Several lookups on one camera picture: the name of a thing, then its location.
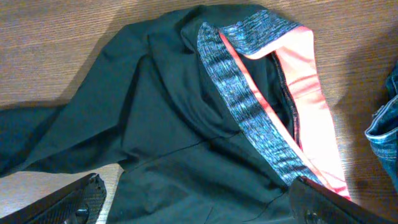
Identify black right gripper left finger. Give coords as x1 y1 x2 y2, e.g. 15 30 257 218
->
1 173 107 224

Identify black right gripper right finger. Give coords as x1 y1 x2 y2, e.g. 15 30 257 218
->
289 177 394 224

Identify black leggings red waistband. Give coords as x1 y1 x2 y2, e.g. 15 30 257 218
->
1 5 349 223

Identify dark blue jeans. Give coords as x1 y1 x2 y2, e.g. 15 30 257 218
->
364 63 397 192

